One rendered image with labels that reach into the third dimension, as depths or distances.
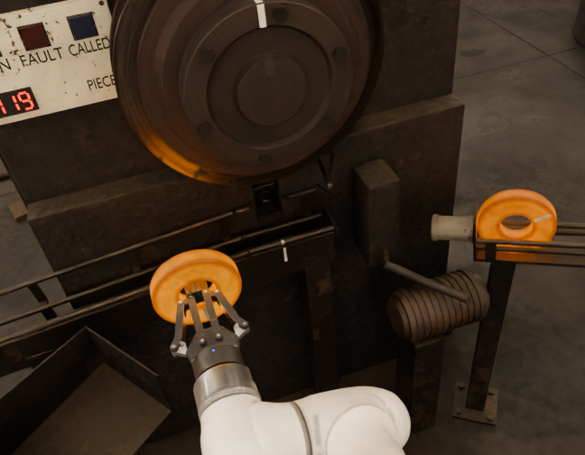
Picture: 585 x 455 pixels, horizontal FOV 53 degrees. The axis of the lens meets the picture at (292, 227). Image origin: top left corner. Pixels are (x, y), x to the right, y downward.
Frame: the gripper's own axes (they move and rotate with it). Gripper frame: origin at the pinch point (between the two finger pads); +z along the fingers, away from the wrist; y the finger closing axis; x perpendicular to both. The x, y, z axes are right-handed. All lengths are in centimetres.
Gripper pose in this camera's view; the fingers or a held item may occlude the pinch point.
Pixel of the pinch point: (194, 282)
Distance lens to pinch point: 102.3
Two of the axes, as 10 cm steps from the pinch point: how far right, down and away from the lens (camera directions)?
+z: -3.2, -6.4, 7.0
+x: -0.9, -7.2, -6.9
